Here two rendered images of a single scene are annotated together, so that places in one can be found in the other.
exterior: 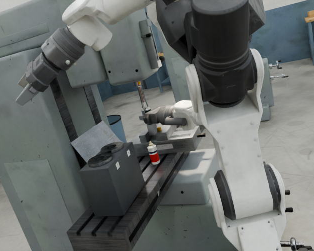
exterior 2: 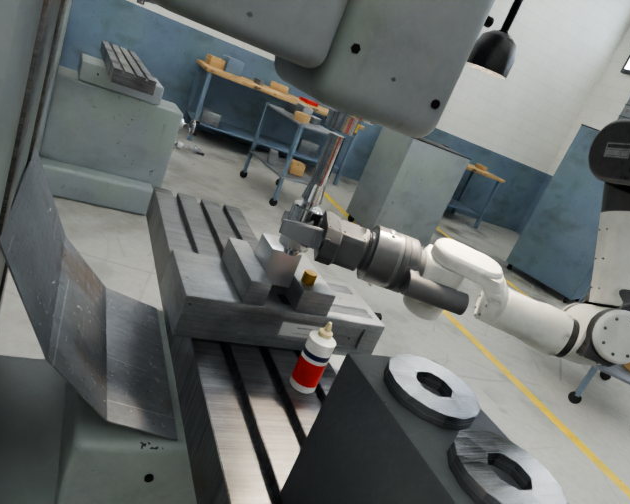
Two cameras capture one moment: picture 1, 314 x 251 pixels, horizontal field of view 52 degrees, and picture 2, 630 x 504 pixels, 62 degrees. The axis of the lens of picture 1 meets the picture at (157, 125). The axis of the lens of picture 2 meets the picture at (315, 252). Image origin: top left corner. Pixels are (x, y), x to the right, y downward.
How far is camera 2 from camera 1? 1.22 m
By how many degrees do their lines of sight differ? 52
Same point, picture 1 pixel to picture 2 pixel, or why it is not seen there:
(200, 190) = not seen: hidden behind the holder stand
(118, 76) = (371, 86)
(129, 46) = (472, 18)
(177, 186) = not seen: hidden behind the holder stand
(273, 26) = (146, 42)
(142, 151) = (231, 326)
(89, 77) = (283, 20)
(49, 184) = not seen: outside the picture
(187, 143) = (365, 338)
